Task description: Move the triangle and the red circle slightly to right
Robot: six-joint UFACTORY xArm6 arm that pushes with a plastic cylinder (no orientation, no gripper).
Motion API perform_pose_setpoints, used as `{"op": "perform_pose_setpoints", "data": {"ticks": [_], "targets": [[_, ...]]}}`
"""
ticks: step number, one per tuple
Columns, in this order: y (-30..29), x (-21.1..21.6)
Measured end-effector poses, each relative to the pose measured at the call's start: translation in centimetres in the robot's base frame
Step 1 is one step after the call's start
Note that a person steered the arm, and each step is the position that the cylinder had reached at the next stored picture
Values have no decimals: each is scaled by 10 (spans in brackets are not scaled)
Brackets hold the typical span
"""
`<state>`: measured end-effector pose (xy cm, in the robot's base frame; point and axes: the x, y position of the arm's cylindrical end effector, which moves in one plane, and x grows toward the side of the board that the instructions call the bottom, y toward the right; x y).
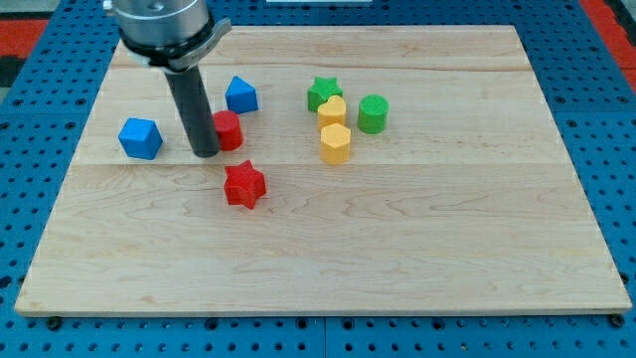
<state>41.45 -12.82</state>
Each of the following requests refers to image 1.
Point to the red star block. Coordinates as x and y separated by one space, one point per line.
244 184

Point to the blue triangle block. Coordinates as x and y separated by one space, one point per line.
240 96

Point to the light wooden board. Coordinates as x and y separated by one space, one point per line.
467 204

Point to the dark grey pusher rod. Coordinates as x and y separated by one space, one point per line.
191 99

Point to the green cylinder block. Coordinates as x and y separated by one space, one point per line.
373 113

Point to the yellow heart block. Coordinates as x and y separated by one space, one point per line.
334 110

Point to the red cylinder block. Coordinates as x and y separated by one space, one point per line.
228 129

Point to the yellow hexagon block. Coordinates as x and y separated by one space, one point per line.
335 143

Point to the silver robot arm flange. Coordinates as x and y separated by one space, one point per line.
172 35

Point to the blue cube block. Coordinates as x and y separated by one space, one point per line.
140 138

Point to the green star block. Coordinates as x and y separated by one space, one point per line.
321 90

